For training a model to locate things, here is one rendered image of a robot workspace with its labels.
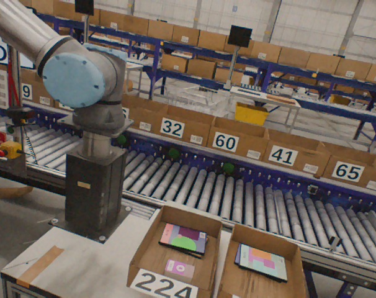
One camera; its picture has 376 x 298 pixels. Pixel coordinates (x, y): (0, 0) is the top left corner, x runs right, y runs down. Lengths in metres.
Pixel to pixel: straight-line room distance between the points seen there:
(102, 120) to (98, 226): 0.45
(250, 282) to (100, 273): 0.56
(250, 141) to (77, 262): 1.25
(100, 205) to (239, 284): 0.61
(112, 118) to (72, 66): 0.29
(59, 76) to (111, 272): 0.69
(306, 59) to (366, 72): 1.18
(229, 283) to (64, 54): 0.94
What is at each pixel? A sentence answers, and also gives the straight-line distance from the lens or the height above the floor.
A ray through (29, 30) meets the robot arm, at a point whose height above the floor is 1.50.
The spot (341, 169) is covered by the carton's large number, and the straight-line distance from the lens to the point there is 2.01.
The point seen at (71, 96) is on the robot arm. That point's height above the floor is 1.36.
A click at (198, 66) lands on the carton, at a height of 1.00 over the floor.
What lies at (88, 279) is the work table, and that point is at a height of 0.75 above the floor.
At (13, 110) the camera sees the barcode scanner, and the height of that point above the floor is 1.08.
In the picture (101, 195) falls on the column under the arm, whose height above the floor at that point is 0.94.
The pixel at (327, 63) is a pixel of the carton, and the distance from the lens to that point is 6.48.
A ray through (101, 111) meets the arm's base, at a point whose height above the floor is 1.27.
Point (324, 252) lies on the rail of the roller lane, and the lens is 1.55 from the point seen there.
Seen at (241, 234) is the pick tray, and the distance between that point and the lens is 1.31.
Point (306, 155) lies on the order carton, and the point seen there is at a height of 1.01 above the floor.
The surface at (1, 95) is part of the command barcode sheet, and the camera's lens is 1.71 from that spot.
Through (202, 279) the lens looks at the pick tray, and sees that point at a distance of 1.13.
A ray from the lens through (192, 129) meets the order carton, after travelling 1.88.
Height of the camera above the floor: 1.57
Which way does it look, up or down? 22 degrees down
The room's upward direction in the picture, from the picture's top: 12 degrees clockwise
